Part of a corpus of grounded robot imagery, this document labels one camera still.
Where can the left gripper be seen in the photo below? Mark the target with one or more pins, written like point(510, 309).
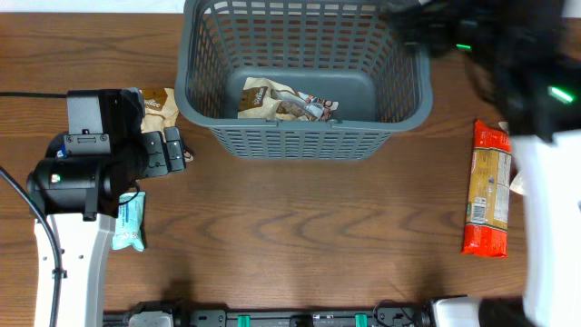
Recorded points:
point(154, 153)

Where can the Kleenex tissue multipack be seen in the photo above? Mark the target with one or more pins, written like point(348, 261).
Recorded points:
point(60, 151)

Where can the grey plastic basket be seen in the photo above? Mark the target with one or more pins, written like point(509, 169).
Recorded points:
point(343, 53)

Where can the orange pasta package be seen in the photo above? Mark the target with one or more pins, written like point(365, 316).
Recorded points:
point(486, 221)

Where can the teal wet wipes pack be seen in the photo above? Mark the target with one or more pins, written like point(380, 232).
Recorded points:
point(128, 228)

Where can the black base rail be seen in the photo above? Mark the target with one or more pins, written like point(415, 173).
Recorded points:
point(182, 314)

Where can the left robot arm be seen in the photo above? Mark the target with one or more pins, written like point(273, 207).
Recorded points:
point(77, 190)

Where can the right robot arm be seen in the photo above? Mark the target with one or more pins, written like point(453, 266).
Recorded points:
point(536, 88)

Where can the brown-white snack bag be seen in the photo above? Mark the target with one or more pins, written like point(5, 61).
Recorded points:
point(262, 98)
point(161, 111)

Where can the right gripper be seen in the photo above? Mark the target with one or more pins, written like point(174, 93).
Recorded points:
point(409, 24)

